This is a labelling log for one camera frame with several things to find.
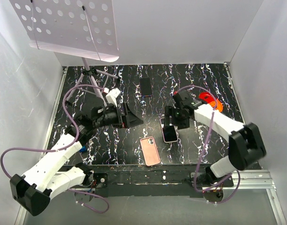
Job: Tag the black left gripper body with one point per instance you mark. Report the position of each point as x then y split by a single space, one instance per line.
123 120

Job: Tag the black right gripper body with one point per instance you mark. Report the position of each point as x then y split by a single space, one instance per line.
178 119

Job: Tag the phone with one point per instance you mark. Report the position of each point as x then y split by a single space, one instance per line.
169 133

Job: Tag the black smartphone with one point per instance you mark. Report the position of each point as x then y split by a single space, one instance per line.
145 86

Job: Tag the pink phone case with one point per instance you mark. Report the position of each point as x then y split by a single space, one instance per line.
150 151

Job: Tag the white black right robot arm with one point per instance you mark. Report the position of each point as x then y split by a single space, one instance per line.
245 144

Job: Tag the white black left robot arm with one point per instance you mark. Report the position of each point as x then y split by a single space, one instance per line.
39 185

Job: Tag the red orange tape dispenser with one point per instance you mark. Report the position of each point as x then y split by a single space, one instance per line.
210 100

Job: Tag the yellow and blue toy block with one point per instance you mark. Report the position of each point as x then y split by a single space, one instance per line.
83 149

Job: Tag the white perforated music stand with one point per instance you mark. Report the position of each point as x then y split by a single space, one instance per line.
83 28

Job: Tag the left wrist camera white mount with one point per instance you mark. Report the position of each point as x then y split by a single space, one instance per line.
111 95

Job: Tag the black base frame bar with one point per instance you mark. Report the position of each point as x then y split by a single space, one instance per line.
141 180

